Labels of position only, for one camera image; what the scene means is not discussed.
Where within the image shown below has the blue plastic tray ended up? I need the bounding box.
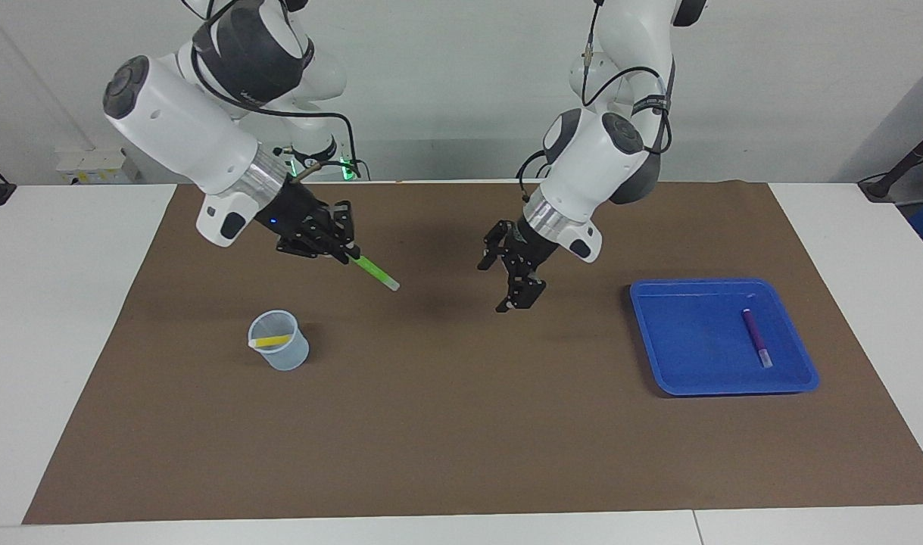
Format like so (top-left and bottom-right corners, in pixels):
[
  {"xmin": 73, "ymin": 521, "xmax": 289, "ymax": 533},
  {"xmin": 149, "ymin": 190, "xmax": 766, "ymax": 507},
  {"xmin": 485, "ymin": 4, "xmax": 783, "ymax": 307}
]
[{"xmin": 629, "ymin": 278, "xmax": 820, "ymax": 397}]

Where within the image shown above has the brown table mat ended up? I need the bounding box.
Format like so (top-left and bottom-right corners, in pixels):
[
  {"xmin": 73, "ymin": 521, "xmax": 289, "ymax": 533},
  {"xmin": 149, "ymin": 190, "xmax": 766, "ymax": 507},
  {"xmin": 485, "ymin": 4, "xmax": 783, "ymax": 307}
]
[{"xmin": 22, "ymin": 182, "xmax": 923, "ymax": 525}]

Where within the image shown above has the white box with yellow label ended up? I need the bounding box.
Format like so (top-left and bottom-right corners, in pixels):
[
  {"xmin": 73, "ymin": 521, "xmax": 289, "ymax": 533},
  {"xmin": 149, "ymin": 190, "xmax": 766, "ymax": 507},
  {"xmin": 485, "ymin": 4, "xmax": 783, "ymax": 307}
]
[{"xmin": 56, "ymin": 148, "xmax": 140, "ymax": 185}]

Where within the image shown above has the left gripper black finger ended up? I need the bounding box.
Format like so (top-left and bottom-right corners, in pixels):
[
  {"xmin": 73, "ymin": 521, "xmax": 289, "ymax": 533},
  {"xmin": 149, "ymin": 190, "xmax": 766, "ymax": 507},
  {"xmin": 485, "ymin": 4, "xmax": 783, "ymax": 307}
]
[
  {"xmin": 494, "ymin": 261, "xmax": 547, "ymax": 313},
  {"xmin": 476, "ymin": 220, "xmax": 513, "ymax": 272}
]

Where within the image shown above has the green pen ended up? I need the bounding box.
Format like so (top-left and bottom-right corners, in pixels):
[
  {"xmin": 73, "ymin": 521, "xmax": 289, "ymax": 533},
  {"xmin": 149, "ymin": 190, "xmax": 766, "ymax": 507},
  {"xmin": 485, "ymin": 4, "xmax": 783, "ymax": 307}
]
[{"xmin": 349, "ymin": 254, "xmax": 401, "ymax": 292}]

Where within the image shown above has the black stand pole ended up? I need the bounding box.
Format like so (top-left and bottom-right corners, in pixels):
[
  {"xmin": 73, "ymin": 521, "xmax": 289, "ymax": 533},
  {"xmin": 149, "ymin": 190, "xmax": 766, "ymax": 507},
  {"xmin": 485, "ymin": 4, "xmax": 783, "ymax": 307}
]
[{"xmin": 859, "ymin": 121, "xmax": 923, "ymax": 202}]

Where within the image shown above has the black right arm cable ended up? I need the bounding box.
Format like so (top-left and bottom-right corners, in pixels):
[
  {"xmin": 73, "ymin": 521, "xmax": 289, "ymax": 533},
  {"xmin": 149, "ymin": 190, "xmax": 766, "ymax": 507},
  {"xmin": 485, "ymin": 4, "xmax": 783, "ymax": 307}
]
[{"xmin": 179, "ymin": 0, "xmax": 360, "ymax": 181}]

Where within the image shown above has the purple pen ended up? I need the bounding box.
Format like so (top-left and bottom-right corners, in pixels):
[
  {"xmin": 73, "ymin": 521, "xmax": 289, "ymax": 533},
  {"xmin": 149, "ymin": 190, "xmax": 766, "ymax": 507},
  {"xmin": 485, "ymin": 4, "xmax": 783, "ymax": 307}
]
[{"xmin": 741, "ymin": 307, "xmax": 774, "ymax": 369}]

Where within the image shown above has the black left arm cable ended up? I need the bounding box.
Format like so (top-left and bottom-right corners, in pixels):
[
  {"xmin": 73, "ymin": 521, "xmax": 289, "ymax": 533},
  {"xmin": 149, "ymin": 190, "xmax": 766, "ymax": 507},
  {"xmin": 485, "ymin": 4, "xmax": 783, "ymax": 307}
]
[{"xmin": 517, "ymin": 0, "xmax": 678, "ymax": 201}]

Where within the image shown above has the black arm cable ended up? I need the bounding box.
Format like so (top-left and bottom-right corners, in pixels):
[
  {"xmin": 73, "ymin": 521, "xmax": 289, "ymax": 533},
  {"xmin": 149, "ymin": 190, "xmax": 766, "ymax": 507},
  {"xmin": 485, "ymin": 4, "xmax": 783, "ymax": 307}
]
[
  {"xmin": 179, "ymin": 0, "xmax": 360, "ymax": 181},
  {"xmin": 517, "ymin": 0, "xmax": 678, "ymax": 201}
]

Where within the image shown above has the clear plastic cup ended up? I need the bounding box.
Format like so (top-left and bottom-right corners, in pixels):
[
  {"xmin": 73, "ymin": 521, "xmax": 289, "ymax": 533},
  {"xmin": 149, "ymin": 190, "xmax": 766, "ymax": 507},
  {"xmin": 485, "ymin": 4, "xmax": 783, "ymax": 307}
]
[{"xmin": 248, "ymin": 310, "xmax": 310, "ymax": 372}]

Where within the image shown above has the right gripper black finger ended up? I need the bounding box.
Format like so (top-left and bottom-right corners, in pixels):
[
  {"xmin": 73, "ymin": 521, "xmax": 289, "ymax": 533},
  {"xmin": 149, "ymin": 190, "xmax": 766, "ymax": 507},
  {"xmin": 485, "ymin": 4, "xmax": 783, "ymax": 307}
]
[
  {"xmin": 329, "ymin": 201, "xmax": 354, "ymax": 243},
  {"xmin": 276, "ymin": 241, "xmax": 360, "ymax": 266}
]

